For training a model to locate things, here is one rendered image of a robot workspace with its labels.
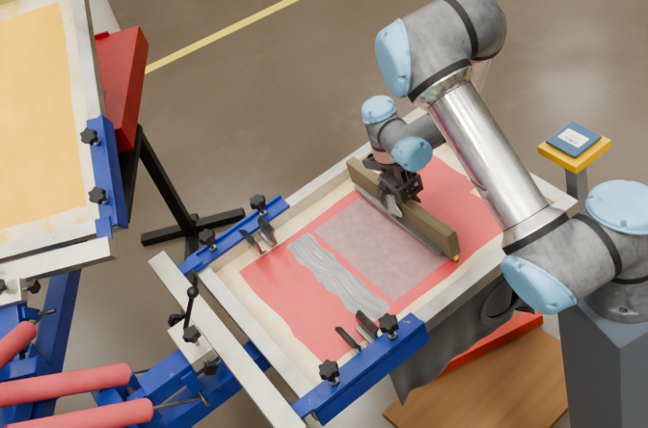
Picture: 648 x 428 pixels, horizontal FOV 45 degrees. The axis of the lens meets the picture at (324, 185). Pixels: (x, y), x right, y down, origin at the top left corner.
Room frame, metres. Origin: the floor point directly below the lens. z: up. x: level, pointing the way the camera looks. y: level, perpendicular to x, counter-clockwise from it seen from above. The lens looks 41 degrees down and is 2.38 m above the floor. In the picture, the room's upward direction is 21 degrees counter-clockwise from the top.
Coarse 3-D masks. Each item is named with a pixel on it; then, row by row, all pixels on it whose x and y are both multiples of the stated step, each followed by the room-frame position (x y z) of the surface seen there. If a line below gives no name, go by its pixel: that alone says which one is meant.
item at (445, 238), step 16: (352, 160) 1.57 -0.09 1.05; (352, 176) 1.56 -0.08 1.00; (368, 176) 1.48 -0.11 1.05; (368, 192) 1.50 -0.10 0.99; (400, 208) 1.36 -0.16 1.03; (416, 208) 1.32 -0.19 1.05; (416, 224) 1.31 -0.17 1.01; (432, 224) 1.25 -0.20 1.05; (432, 240) 1.26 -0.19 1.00; (448, 240) 1.20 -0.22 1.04; (448, 256) 1.20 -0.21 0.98
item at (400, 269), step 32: (448, 192) 1.43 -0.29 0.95; (480, 224) 1.29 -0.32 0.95; (384, 256) 1.30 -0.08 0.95; (416, 256) 1.26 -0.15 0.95; (320, 288) 1.28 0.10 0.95; (384, 288) 1.21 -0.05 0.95; (416, 288) 1.17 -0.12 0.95; (288, 320) 1.22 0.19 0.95; (320, 320) 1.18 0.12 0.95; (352, 320) 1.15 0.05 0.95; (320, 352) 1.10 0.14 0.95
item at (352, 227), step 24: (432, 168) 1.54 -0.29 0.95; (432, 192) 1.45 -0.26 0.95; (336, 216) 1.50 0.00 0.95; (360, 216) 1.46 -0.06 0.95; (384, 216) 1.43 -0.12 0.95; (288, 240) 1.47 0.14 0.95; (336, 240) 1.41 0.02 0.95; (360, 240) 1.38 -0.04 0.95; (264, 264) 1.42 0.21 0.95; (288, 264) 1.39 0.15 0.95; (264, 288) 1.34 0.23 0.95; (288, 288) 1.31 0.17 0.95; (312, 288) 1.29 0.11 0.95
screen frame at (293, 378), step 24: (408, 120) 1.72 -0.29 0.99; (336, 168) 1.64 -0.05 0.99; (312, 192) 1.58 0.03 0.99; (552, 192) 1.27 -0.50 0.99; (288, 216) 1.55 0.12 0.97; (216, 264) 1.46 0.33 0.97; (480, 264) 1.14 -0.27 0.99; (216, 288) 1.36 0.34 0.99; (456, 288) 1.10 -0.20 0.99; (480, 288) 1.10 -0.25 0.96; (240, 312) 1.26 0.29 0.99; (432, 312) 1.06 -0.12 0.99; (264, 336) 1.17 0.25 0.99; (288, 360) 1.08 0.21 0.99; (288, 384) 1.02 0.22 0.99
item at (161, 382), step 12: (168, 360) 1.16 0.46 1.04; (180, 360) 1.15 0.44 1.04; (216, 360) 1.14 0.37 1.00; (156, 372) 1.14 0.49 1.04; (168, 372) 1.12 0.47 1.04; (180, 372) 1.12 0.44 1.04; (144, 384) 1.12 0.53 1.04; (156, 384) 1.11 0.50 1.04; (168, 384) 1.10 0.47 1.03; (180, 384) 1.11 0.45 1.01; (156, 396) 1.09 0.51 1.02; (168, 396) 1.10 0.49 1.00
